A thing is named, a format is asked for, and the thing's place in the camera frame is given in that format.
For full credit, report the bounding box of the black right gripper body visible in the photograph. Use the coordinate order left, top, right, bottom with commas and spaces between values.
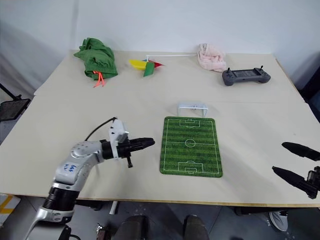
302, 165, 320, 200

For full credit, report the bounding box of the white grey sneaker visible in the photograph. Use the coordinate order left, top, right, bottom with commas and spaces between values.
268, 210, 289, 232

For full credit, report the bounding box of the grey handheld game controller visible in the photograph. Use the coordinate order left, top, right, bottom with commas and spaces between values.
221, 65, 272, 87

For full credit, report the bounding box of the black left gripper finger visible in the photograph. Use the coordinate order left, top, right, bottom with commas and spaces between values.
131, 141, 156, 152
130, 136, 156, 145

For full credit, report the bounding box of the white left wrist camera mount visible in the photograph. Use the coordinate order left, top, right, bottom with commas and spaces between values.
107, 119, 130, 161

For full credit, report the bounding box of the black metal stand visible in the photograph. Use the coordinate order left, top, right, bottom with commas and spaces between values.
0, 83, 32, 123

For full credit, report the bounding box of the pink crumpled towel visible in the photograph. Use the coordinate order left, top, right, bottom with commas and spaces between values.
196, 43, 227, 74

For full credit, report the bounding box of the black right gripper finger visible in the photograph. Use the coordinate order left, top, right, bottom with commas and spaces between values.
281, 141, 320, 162
271, 165, 310, 189

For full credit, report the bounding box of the green drawstring cloth bag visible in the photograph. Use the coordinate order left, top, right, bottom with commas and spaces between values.
73, 37, 119, 82

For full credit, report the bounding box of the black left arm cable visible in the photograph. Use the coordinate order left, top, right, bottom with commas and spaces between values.
84, 115, 119, 142

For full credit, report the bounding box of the colourful pinwheel with white stick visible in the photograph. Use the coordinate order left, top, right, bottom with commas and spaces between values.
128, 52, 198, 78

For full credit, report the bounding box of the green soccer field mat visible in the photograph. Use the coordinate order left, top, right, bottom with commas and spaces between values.
159, 116, 224, 179

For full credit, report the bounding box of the dark rounded shape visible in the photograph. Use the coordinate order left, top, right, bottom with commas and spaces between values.
183, 214, 210, 240

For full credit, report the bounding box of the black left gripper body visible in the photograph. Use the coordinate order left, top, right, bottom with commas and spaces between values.
116, 140, 135, 169

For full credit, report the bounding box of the white miniature soccer goal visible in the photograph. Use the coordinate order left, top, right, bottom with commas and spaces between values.
176, 101, 209, 118

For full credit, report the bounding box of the white table leg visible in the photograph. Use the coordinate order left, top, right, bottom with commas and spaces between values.
109, 200, 119, 216

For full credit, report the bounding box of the orange drawstring cord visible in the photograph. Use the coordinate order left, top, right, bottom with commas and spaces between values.
92, 70, 107, 89

